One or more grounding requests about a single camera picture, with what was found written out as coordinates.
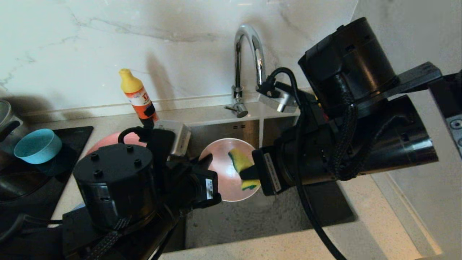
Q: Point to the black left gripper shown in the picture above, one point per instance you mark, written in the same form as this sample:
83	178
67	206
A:
191	184

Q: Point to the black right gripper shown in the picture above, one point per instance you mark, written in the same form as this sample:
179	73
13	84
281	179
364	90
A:
274	169

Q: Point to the pink bowl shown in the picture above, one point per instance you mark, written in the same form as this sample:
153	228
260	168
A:
225	173

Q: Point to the yellow-capped orange dish soap bottle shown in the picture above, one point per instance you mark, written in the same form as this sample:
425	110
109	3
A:
139	97

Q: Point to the chrome gooseneck faucet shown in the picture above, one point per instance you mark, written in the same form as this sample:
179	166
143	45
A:
237	72

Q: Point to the large pink plate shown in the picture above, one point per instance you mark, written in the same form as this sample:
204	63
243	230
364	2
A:
108	141

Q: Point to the teal bowl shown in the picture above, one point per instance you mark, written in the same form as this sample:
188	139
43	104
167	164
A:
36	144

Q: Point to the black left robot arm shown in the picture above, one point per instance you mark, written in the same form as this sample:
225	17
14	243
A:
112	180

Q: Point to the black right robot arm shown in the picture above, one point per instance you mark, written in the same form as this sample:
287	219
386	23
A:
361	90

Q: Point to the stainless steel sink basin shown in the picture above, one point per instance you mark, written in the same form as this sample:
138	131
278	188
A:
252	220

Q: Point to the black glass induction cooktop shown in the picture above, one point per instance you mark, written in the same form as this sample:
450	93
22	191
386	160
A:
77	135

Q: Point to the black frying pan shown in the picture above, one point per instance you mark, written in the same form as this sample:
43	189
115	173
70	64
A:
21	184

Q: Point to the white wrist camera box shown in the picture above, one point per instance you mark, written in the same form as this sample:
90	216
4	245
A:
279	101
178	139

